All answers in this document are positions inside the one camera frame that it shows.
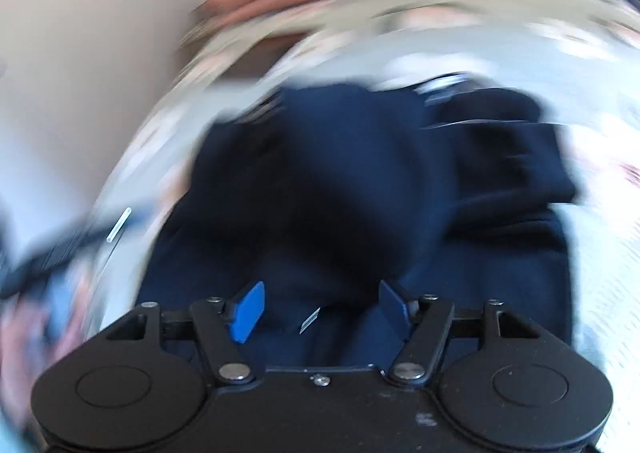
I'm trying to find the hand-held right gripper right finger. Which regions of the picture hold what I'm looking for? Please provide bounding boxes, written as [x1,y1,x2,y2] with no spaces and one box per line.
[378,280,572,382]

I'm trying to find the navy blue garment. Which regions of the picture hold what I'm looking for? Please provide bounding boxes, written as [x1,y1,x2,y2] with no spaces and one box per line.
[134,82,582,375]

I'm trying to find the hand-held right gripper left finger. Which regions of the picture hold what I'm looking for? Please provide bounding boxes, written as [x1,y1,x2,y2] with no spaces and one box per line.
[101,281,266,382]

